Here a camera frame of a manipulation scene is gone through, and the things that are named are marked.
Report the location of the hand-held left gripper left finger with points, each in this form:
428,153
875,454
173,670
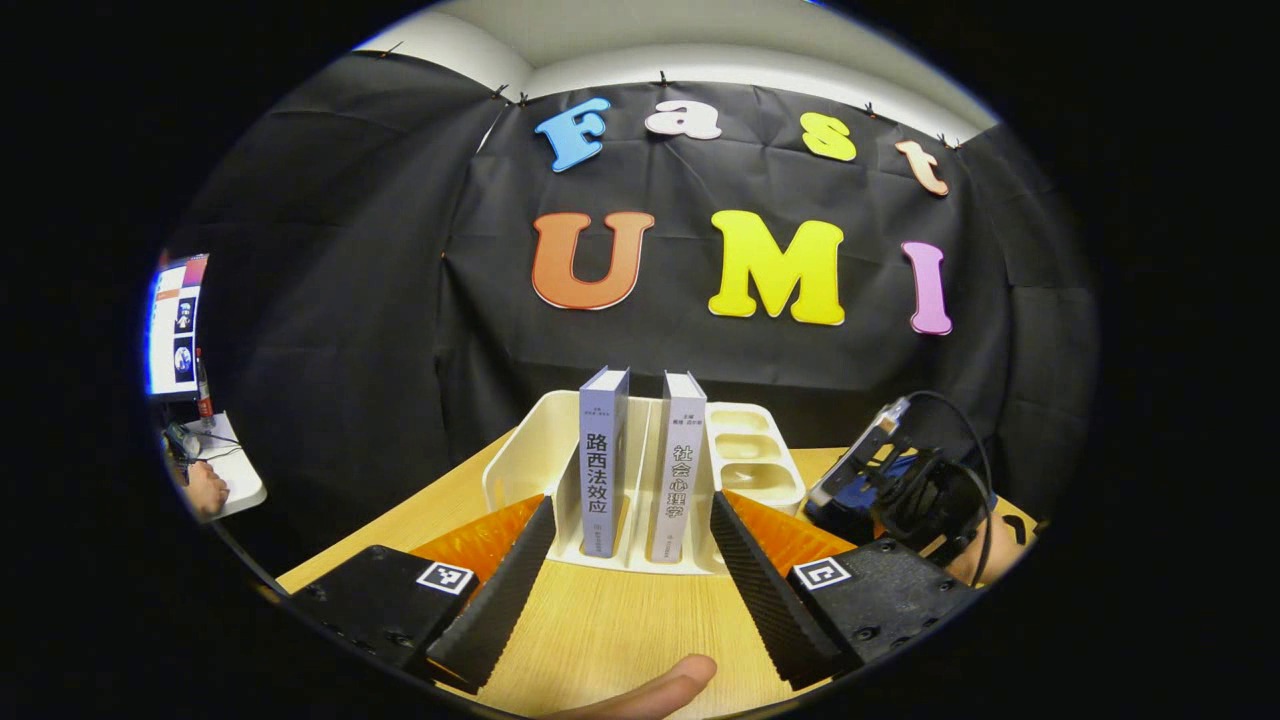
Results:
505,600

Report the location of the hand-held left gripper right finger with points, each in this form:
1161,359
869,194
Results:
765,600

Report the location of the white plastic bookshelf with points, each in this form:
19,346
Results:
520,460

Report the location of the white grey book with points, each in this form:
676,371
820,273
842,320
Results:
680,480

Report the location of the lavender book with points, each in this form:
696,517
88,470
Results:
597,480

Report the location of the white side desk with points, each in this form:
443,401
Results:
240,485

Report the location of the red bottle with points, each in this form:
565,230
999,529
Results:
204,395

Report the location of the computer monitor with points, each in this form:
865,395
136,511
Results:
175,330

